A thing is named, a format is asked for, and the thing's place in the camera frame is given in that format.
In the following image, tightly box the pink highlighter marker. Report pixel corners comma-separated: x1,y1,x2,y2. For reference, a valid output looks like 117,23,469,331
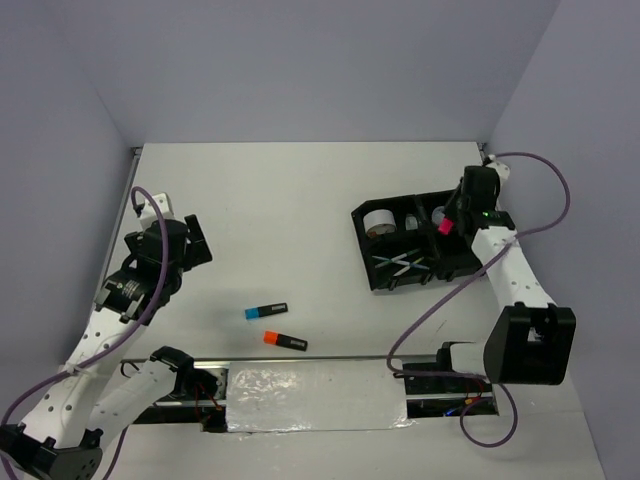
438,217,454,235

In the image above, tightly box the clear paperclip jar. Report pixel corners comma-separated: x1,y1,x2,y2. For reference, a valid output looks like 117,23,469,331
431,206,446,227

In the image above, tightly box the small clear tape roll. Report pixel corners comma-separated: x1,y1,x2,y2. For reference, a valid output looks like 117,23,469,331
405,214,419,231

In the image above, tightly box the blue highlighter marker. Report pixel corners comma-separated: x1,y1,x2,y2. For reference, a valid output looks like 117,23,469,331
244,302,288,321

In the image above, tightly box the yellow pen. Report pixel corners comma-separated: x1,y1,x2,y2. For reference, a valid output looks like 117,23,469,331
393,257,427,277

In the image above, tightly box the blue pen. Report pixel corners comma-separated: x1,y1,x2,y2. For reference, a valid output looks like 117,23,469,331
373,256,430,271

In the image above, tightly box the large white tape roll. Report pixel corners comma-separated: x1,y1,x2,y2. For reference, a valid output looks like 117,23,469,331
363,209,397,238

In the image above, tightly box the green pen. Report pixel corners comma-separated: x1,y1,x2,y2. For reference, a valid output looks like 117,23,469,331
374,249,420,268

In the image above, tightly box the orange highlighter marker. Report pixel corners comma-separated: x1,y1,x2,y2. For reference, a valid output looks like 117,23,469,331
263,331,308,352

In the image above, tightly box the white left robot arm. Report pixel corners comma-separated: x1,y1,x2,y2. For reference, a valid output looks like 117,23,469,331
1,215,218,479

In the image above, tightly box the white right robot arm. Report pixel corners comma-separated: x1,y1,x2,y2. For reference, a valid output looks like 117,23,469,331
434,165,576,391

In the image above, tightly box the black compartment organizer tray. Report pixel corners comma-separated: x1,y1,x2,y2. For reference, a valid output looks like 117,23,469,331
351,190,481,291

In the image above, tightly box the silver foil sheet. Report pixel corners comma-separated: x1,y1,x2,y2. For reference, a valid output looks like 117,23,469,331
226,360,411,433

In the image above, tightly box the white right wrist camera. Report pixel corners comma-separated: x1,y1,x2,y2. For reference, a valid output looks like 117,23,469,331
482,154,511,184

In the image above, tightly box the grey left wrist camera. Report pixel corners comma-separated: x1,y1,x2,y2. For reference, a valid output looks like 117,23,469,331
135,192,175,229

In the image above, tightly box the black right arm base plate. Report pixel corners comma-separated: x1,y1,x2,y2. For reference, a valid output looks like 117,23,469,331
393,373,494,400

